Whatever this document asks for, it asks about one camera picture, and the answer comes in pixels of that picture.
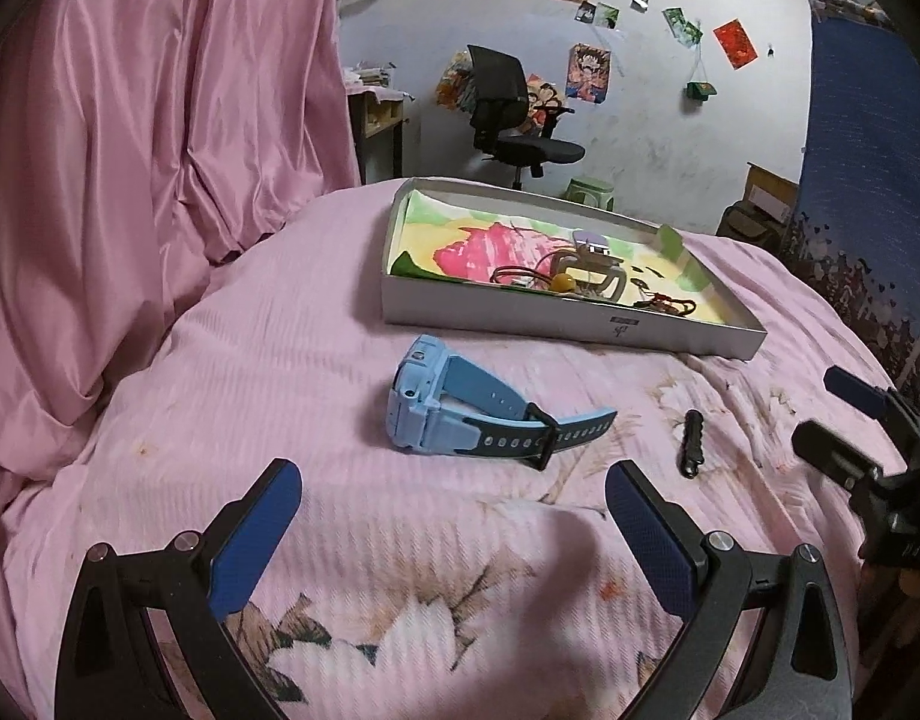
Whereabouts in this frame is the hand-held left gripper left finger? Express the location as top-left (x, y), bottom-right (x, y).
top-left (55, 457), bottom-right (305, 720)

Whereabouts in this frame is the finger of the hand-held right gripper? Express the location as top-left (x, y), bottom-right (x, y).
top-left (823, 366), bottom-right (892, 417)
top-left (792, 420), bottom-right (881, 500)

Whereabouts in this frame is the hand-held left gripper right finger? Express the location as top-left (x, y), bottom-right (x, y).
top-left (604, 461), bottom-right (855, 720)

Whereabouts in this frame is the small black cylindrical piece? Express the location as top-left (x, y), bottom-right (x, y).
top-left (681, 410), bottom-right (705, 479)

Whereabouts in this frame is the blue kids smartwatch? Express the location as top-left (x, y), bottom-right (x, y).
top-left (386, 335), bottom-right (618, 472)

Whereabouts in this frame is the hair tie with yellow bead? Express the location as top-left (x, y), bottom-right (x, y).
top-left (492, 262), bottom-right (581, 293)

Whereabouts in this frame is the shallow grey cardboard box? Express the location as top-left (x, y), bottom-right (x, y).
top-left (380, 177), bottom-right (768, 361)

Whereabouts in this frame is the grey watch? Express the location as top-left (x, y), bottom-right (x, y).
top-left (546, 251), bottom-right (627, 302)

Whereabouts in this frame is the pink floral bed blanket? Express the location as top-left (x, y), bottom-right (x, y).
top-left (0, 178), bottom-right (911, 720)

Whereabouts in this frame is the brown bag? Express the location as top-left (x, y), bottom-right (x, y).
top-left (716, 202), bottom-right (783, 252)

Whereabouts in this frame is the wooden cabinet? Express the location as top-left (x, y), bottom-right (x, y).
top-left (743, 163), bottom-right (802, 222)

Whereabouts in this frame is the blue printed curtain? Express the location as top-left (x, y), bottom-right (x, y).
top-left (778, 0), bottom-right (920, 421)

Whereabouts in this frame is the green plastic stool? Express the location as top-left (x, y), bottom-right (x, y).
top-left (563, 177), bottom-right (617, 211)

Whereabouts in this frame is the colourful drawing paper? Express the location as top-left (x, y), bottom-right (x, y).
top-left (388, 191), bottom-right (731, 323)

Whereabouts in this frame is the pink satin curtain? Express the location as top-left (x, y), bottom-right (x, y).
top-left (0, 0), bottom-right (363, 720)

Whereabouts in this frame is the wooden desk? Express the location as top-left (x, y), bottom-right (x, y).
top-left (344, 82), bottom-right (412, 185)

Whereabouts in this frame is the black office chair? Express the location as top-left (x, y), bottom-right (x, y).
top-left (466, 45), bottom-right (585, 192)

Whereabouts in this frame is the pile of papers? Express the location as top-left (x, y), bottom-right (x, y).
top-left (344, 60), bottom-right (401, 91)

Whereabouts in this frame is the colourful floral bag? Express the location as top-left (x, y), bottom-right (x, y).
top-left (433, 51), bottom-right (477, 110)

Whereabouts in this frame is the red paper wall decoration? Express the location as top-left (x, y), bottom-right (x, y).
top-left (712, 19), bottom-right (759, 70)

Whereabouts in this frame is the green wall photo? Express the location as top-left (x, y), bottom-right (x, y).
top-left (662, 7), bottom-right (705, 46)

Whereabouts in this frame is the cartoon wall poster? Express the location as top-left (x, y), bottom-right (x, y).
top-left (526, 75), bottom-right (566, 137)
top-left (565, 43), bottom-right (612, 104)

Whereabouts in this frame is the dark wall photo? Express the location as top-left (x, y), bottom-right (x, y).
top-left (574, 0), bottom-right (621, 29)

